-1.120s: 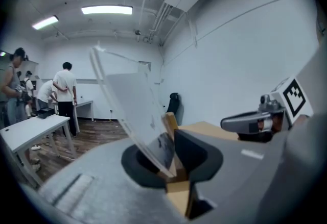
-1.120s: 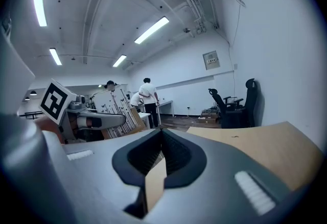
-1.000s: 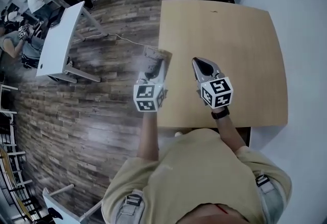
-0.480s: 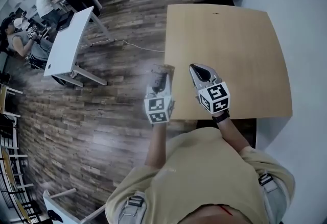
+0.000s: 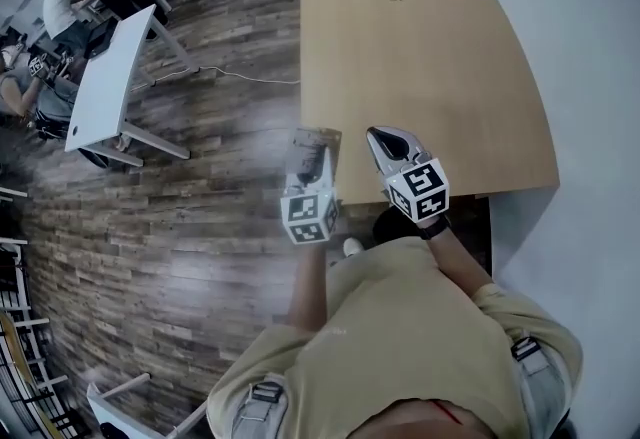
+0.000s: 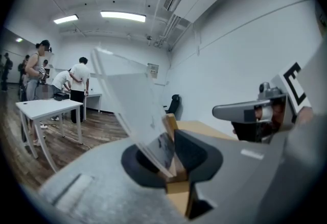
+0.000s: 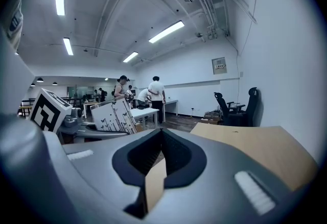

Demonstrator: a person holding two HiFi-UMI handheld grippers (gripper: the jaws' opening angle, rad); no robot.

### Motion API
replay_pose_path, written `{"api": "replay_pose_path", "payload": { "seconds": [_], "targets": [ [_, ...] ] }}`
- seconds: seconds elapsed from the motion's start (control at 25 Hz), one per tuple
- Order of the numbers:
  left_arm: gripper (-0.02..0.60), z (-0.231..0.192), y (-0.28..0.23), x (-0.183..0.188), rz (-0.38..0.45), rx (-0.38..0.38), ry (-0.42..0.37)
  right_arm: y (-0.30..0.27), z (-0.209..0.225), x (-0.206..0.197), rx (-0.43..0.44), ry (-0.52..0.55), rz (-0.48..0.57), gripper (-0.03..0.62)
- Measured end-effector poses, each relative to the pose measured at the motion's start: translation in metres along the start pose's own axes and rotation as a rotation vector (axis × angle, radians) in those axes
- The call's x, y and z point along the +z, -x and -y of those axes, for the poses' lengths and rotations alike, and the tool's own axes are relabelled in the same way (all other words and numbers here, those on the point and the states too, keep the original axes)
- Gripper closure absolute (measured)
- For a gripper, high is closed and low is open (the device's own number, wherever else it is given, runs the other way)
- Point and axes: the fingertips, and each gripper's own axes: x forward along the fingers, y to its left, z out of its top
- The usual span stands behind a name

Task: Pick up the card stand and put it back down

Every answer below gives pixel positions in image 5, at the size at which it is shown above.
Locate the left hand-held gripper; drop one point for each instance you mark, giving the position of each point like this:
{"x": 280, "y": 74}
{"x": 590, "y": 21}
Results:
{"x": 305, "y": 212}

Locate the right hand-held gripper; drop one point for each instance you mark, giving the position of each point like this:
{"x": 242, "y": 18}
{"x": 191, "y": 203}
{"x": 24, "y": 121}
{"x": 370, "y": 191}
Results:
{"x": 420, "y": 192}

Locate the person's left forearm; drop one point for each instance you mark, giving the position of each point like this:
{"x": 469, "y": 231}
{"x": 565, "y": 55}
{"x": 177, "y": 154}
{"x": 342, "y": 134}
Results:
{"x": 307, "y": 287}

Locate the person's right forearm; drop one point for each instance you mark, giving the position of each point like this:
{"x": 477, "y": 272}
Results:
{"x": 455, "y": 262}

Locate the person's dark trousers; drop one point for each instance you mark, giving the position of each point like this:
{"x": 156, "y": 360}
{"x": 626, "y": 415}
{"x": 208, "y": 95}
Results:
{"x": 392, "y": 227}

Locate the person's white shoe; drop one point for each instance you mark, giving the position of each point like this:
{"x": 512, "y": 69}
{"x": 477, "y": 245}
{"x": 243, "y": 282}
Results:
{"x": 352, "y": 247}

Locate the black wristband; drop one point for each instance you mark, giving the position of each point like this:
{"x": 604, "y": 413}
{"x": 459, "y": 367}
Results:
{"x": 434, "y": 229}

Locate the light wooden table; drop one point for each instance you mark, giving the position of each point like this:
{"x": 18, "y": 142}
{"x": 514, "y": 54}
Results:
{"x": 425, "y": 67}

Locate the person's beige t-shirt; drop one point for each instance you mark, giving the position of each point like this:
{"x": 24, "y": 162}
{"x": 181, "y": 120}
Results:
{"x": 400, "y": 327}

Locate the light slipper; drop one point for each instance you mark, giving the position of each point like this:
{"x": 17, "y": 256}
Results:
{"x": 124, "y": 143}

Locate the curved white desk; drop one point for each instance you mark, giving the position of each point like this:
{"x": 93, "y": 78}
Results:
{"x": 105, "y": 82}

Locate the small white desk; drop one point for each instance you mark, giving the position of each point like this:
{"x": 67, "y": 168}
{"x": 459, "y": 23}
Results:
{"x": 115, "y": 414}

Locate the metal rack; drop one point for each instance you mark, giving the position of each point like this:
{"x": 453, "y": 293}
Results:
{"x": 20, "y": 327}

